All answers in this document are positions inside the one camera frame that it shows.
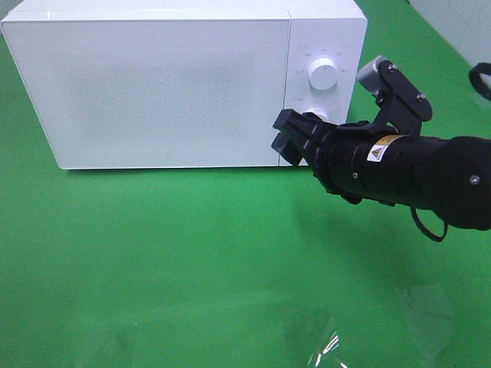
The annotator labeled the white microwave oven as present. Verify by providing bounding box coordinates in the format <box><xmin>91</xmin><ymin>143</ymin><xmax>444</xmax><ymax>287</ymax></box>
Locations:
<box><xmin>0</xmin><ymin>0</ymin><xmax>368</xmax><ymax>170</ymax></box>

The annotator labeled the white microwave knob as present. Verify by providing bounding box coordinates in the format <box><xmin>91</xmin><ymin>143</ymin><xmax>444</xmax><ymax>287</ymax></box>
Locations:
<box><xmin>308</xmin><ymin>56</ymin><xmax>338</xmax><ymax>90</ymax></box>
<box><xmin>306</xmin><ymin>107</ymin><xmax>329</xmax><ymax>121</ymax></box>

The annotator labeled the clear tape patch right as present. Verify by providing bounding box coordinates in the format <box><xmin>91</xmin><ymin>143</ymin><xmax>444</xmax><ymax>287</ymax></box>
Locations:
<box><xmin>395</xmin><ymin>282</ymin><xmax>456</xmax><ymax>367</ymax></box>

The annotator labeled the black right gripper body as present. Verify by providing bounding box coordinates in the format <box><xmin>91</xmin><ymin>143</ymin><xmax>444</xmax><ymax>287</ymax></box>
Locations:
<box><xmin>302</xmin><ymin>120</ymin><xmax>380</xmax><ymax>203</ymax></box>

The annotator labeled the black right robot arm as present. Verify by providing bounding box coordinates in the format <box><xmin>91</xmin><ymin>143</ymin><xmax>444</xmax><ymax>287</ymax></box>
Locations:
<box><xmin>272</xmin><ymin>109</ymin><xmax>490</xmax><ymax>230</ymax></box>

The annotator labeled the white microwave door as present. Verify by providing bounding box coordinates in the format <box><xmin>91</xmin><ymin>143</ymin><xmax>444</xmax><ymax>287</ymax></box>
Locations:
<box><xmin>2</xmin><ymin>20</ymin><xmax>289</xmax><ymax>169</ymax></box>

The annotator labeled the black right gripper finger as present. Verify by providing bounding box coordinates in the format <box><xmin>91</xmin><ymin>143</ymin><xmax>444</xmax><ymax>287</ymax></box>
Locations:
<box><xmin>272</xmin><ymin>132</ymin><xmax>306</xmax><ymax>166</ymax></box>
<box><xmin>273</xmin><ymin>109</ymin><xmax>326</xmax><ymax>144</ymax></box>

